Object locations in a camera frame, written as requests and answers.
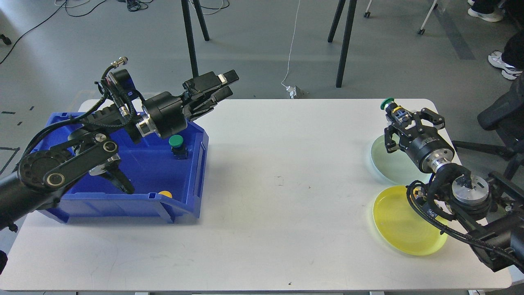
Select black floor cables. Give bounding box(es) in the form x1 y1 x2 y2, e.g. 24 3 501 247
0 0 232 66

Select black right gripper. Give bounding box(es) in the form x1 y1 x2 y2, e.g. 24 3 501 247
384 108 455 173

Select white cable with plug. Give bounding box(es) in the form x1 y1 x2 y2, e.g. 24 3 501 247
281 0 305 99

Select yellow push button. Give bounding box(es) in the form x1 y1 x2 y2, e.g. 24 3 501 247
158 191 173 198

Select yellow plate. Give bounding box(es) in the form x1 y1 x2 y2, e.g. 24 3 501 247
372 186 448 256

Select black tripod legs left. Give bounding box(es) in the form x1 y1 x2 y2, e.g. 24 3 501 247
181 0 210 78

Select person legs and shoes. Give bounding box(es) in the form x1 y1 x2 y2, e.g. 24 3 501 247
467 0 524 80

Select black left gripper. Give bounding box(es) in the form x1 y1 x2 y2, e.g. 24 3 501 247
143 70 239 139

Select blue plastic bin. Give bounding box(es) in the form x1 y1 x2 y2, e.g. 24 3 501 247
41 123 208 223

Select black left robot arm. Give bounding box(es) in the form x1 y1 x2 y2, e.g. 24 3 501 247
0 57 239 233

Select black tripod legs right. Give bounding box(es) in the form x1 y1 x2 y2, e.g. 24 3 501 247
327 0 357 88

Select green push button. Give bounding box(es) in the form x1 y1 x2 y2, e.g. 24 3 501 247
168 134 188 159
380 98 413 126

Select black office chair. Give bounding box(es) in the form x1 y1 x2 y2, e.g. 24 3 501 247
452 75 524 180

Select black tripod legs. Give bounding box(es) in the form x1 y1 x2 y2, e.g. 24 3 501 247
181 0 210 78
327 0 357 88

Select light green plate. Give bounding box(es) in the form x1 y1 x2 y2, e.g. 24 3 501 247
369 135 431 185

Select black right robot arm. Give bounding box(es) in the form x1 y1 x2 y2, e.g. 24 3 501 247
381 99 523 272

